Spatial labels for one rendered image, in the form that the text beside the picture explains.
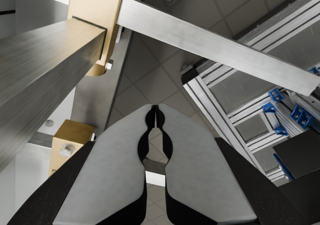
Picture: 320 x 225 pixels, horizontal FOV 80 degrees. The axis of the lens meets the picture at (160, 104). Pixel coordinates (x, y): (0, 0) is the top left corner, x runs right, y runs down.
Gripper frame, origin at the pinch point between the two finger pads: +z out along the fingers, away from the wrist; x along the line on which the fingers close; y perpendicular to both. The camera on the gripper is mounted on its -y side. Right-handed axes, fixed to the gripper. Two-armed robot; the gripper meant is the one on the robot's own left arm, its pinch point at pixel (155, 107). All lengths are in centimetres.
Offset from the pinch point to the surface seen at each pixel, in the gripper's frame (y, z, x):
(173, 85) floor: 42, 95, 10
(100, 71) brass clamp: 2.0, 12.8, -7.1
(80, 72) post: -0.9, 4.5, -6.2
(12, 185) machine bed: 48, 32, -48
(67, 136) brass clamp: 12.6, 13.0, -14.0
